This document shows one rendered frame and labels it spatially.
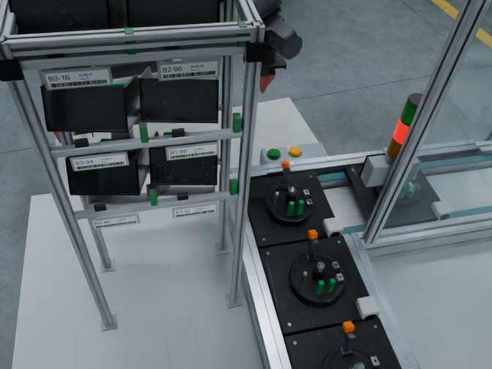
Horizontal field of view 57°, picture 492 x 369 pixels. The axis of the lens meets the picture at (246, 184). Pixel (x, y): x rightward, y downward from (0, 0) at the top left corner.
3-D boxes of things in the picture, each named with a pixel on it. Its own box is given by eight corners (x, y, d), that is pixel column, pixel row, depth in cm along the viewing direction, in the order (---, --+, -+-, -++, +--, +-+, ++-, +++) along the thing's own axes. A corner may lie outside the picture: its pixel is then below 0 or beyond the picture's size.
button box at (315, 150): (259, 161, 151) (261, 148, 146) (318, 154, 155) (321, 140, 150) (264, 176, 146) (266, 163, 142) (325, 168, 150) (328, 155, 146)
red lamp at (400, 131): (389, 131, 102) (395, 114, 98) (408, 129, 103) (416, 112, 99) (398, 146, 99) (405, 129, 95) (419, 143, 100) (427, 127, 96)
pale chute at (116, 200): (115, 194, 127) (115, 178, 126) (162, 194, 128) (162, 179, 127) (87, 204, 99) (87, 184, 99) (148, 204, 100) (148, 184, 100)
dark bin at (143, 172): (102, 147, 111) (99, 118, 108) (157, 148, 112) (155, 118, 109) (69, 195, 85) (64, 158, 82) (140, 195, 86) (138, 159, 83)
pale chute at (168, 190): (168, 187, 130) (168, 172, 129) (214, 187, 131) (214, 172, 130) (157, 195, 102) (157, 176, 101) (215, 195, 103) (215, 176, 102)
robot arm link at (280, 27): (269, -17, 103) (240, 5, 102) (302, 3, 97) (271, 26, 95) (279, 25, 113) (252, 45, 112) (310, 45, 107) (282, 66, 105)
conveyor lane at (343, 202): (237, 203, 144) (239, 182, 136) (469, 171, 159) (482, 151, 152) (258, 281, 125) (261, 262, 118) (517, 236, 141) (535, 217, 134)
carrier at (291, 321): (258, 252, 121) (262, 225, 112) (341, 239, 126) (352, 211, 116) (282, 338, 106) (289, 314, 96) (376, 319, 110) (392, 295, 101)
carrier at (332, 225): (239, 185, 137) (241, 155, 127) (313, 175, 141) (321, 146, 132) (258, 251, 121) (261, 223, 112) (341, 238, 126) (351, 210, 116)
